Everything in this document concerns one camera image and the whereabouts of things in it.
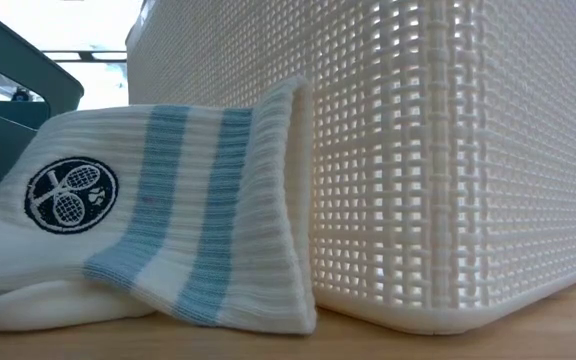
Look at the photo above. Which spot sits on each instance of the teal plastic bin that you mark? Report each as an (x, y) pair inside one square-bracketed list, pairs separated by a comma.
[(13, 55)]

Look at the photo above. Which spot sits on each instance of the white woven plastic basket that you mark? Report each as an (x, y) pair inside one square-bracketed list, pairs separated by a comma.
[(468, 150)]

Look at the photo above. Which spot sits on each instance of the white sock with blue stripes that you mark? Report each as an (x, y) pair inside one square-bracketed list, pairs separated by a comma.
[(178, 210)]

